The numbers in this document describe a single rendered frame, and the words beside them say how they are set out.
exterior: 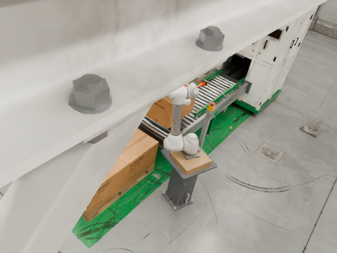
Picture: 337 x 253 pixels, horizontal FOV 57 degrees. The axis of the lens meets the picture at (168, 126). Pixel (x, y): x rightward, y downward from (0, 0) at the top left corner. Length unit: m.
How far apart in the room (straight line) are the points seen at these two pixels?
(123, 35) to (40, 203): 0.18
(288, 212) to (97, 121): 4.48
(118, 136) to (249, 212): 4.12
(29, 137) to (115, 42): 0.13
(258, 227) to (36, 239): 4.04
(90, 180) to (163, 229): 3.59
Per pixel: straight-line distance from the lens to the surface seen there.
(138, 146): 3.99
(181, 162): 3.50
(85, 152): 0.31
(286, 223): 4.53
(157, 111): 4.10
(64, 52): 0.27
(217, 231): 4.07
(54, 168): 0.32
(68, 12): 0.26
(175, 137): 3.37
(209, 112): 4.21
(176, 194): 3.98
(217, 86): 5.59
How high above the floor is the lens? 3.26
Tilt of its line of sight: 38 degrees down
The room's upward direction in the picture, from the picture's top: 11 degrees clockwise
